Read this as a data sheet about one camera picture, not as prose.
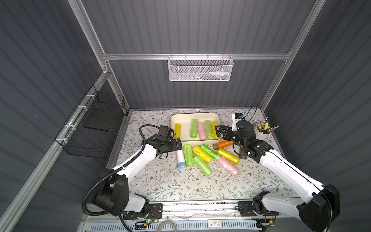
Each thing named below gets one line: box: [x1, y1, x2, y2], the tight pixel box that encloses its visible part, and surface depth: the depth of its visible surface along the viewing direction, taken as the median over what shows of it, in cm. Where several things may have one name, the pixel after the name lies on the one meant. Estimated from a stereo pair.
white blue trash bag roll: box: [175, 149, 187, 170], surface depth 90 cm
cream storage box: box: [170, 112, 223, 146], surface depth 107 cm
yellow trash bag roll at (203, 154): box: [192, 145, 213, 164], surface depth 93 cm
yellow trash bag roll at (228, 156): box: [217, 148, 241, 166], surface depth 91 cm
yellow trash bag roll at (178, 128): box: [173, 123, 183, 140], surface depth 107 cm
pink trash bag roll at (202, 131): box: [198, 121, 207, 141], surface depth 104 cm
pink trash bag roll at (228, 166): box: [217, 156, 240, 177], surface depth 88 cm
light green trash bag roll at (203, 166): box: [193, 155, 214, 177], surface depth 89 cm
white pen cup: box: [254, 122, 272, 142], surface depth 98 cm
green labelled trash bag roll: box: [200, 143, 223, 161], surface depth 93 cm
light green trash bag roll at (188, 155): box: [183, 143, 195, 168], surface depth 93 cm
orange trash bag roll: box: [212, 140, 234, 151], surface depth 96 cm
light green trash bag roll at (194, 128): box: [190, 118, 199, 139], surface depth 104 cm
